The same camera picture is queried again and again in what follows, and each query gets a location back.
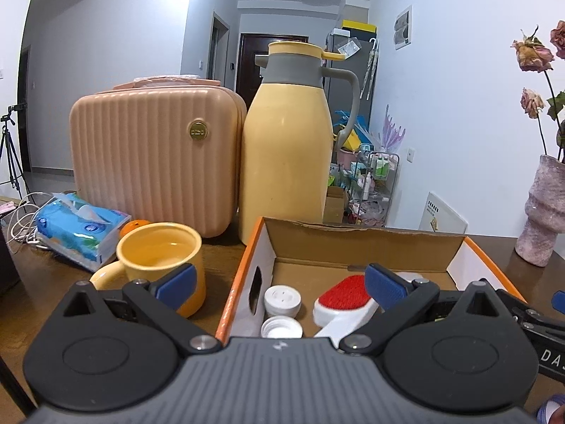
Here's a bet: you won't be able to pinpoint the yellow thermos jug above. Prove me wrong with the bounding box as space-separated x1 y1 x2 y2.
238 41 360 242

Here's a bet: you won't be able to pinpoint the white charging cables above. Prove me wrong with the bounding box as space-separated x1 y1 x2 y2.
6 191 54 248

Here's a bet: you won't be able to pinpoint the small orange fruit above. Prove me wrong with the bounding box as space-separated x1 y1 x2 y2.
119 219 150 237

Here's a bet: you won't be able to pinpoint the white leaning board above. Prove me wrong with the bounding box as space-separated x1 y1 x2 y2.
418 192 468 235

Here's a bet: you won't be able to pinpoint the pink textured vase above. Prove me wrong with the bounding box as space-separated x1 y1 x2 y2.
514 155 564 268

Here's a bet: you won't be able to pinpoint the blue tissue pack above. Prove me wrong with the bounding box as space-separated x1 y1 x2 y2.
35 193 131 273

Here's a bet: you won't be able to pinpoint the white ribbed bottle cap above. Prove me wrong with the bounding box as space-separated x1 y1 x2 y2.
263 284 302 318

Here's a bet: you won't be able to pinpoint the dried pink flowers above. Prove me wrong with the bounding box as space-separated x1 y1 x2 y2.
510 19 564 164

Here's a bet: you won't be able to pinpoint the red orange cardboard box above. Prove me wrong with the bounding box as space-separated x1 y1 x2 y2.
215 218 520 342

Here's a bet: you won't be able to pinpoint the wire storage rack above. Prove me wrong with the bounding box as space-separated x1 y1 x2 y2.
346 151 399 228

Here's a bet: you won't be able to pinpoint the red white lint brush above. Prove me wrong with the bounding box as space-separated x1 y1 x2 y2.
312 275 379 348

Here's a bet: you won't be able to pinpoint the small brown cardboard box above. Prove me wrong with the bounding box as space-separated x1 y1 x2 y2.
323 186 347 224

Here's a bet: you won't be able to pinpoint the translucent white plastic container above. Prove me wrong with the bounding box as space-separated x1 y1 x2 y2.
397 272 422 282

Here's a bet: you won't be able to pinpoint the peach ribbed small suitcase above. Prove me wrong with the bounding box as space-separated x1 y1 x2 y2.
69 77 247 237

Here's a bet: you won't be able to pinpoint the yellow ceramic mug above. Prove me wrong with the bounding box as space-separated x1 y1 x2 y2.
90 222 206 318

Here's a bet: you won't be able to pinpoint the person's hand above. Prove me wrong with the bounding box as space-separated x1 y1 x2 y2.
536 393 565 424

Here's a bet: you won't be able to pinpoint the black camera tripod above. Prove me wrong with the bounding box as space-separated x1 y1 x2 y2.
0 102 29 199

